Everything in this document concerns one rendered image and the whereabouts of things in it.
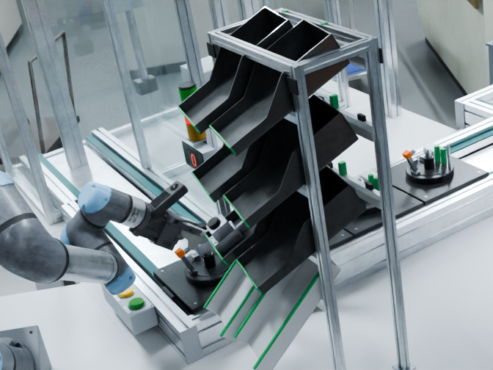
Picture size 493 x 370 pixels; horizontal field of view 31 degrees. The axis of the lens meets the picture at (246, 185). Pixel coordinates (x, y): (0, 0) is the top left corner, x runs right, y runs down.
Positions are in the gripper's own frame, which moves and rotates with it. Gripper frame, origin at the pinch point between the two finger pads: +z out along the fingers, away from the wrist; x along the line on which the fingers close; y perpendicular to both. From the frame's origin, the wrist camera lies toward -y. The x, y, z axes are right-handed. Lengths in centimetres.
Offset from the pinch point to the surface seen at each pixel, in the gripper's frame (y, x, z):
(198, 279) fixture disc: 11.9, 3.6, 2.4
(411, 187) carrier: -34, 2, 56
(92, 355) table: 41.8, -3.6, -11.4
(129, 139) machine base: 0, -127, 35
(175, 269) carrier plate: 14.3, -8.3, 2.7
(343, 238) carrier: -13.4, 11.2, 33.8
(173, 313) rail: 21.3, 7.4, -2.5
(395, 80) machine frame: -66, -60, 87
